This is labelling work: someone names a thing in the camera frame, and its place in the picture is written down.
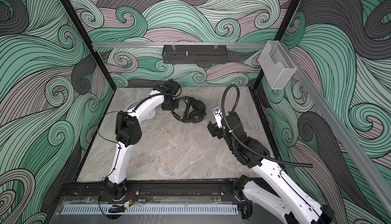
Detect black gaming headphones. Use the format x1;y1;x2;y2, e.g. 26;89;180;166
172;96;206;124

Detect white headphones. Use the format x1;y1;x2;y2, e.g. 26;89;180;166
125;100;156;122

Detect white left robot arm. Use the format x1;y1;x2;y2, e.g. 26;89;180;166
103;85;181;201

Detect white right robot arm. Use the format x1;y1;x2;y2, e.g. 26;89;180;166
208;107;335;224

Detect black corrugated left conduit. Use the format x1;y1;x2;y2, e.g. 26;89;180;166
133;93;172;111

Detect black corrugated conduit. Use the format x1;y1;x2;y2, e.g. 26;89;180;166
133;93;172;111
220;84;313;168

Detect black corrugated right conduit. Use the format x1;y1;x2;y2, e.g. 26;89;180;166
220;84;313;168

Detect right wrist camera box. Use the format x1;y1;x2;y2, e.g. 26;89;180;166
212;105;223;129

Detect black perforated wall tray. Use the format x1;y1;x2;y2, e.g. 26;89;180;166
162;44;228;67

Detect clear plastic wall bin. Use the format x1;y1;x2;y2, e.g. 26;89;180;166
258;41;297;89

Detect black left rear frame post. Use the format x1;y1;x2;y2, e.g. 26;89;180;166
60;0;117;92

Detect black frame post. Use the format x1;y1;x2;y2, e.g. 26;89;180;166
254;0;301;90
60;0;117;92

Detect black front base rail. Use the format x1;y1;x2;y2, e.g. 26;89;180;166
60;178;238;202

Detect white slotted cable duct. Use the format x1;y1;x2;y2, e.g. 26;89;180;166
60;204;238;215

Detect black right rear frame post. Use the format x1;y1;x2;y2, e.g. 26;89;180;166
254;0;301;90

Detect aluminium right rail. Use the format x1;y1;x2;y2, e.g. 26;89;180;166
278;42;391;213

